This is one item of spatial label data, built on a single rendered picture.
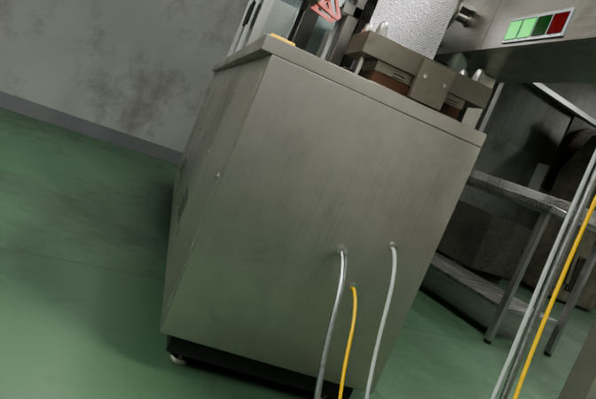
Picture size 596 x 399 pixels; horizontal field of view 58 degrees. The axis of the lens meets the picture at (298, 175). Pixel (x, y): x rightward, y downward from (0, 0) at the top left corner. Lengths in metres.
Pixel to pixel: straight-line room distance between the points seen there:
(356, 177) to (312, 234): 0.19
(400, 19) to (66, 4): 3.35
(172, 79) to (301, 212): 3.55
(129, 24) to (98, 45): 0.31
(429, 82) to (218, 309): 0.83
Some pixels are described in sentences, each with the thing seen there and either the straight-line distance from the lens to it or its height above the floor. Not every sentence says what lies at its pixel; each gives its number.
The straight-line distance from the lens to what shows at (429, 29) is 1.76.
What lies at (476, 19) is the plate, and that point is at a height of 1.25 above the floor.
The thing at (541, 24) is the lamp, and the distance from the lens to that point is 1.52.
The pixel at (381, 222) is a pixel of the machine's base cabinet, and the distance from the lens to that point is 1.47.
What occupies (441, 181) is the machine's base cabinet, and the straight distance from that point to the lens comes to 1.51.
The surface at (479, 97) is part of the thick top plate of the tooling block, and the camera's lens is 1.61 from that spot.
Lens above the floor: 0.71
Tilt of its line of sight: 5 degrees down
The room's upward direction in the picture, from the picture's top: 23 degrees clockwise
